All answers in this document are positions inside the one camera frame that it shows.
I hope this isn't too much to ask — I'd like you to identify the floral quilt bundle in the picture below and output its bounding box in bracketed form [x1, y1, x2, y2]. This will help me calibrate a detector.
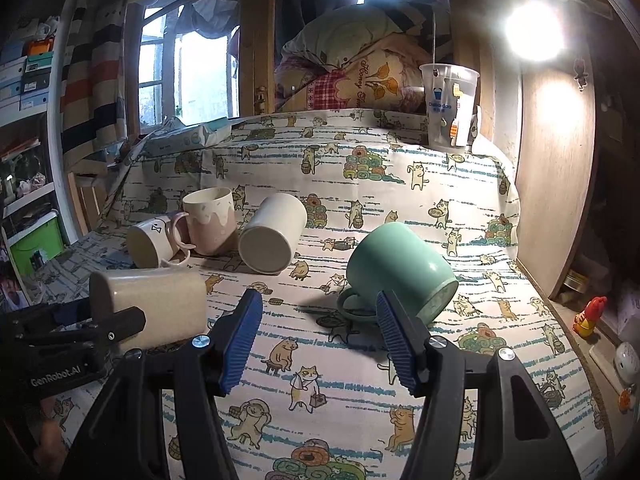
[274, 2, 441, 113]

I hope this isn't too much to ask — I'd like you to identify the white hoop tube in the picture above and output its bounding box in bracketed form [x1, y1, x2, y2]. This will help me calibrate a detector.
[44, 0, 96, 211]

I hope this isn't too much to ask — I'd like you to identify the green ceramic mug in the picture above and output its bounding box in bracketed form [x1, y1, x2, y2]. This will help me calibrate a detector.
[336, 222, 460, 325]

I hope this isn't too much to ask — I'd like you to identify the stack of shoe boxes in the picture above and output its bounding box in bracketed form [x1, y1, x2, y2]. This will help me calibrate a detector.
[0, 35, 55, 121]

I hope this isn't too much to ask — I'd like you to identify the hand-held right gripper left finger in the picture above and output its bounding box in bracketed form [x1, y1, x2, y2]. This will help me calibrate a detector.
[62, 289, 264, 480]

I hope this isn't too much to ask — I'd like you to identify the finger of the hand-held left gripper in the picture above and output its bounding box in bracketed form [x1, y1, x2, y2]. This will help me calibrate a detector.
[90, 307, 147, 357]

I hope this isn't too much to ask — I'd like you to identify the white round gadget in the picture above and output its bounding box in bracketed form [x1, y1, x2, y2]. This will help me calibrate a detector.
[613, 341, 640, 383]

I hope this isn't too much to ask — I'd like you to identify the green storage box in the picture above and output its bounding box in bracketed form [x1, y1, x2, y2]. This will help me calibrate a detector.
[7, 210, 68, 278]

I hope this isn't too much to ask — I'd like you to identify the wooden chair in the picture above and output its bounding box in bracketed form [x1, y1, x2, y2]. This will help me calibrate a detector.
[67, 170, 113, 241]

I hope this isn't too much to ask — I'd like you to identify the pink drip-glaze mug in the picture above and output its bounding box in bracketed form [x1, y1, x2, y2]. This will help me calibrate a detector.
[181, 187, 236, 257]

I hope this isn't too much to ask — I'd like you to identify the wooden side panel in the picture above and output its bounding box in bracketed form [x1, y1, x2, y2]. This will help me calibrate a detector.
[514, 42, 598, 300]

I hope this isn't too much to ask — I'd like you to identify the small white mug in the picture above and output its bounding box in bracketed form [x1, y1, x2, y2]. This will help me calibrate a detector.
[125, 214, 192, 269]

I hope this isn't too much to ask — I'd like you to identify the red yellow toy figure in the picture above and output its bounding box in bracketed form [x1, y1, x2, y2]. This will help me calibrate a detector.
[574, 295, 609, 339]

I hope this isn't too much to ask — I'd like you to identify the window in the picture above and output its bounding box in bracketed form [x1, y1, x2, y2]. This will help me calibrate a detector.
[125, 2, 241, 136]

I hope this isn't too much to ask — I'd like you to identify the striped curtain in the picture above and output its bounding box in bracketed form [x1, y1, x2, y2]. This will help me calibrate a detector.
[60, 0, 151, 173]

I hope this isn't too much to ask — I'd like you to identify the bright lamp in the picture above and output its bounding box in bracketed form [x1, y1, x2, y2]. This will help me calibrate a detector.
[502, 0, 566, 63]

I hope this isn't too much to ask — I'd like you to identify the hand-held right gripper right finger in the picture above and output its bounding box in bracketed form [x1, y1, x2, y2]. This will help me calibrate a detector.
[375, 290, 581, 480]

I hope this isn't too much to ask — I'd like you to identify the cat print tablecloth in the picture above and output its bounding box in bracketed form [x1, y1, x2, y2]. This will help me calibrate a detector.
[30, 108, 608, 480]

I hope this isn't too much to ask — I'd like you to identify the beige speckled cup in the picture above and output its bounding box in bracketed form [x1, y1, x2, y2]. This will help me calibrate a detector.
[89, 267, 209, 354]

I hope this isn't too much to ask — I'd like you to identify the white cylindrical cup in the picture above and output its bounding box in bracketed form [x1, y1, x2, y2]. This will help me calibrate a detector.
[238, 192, 309, 275]

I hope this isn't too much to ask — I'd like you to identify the tissue pack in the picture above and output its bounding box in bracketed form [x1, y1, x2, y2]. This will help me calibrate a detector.
[144, 116, 234, 157]

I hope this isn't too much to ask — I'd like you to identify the clear plastic printed cup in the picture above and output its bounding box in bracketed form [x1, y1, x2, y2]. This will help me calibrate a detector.
[418, 62, 481, 154]

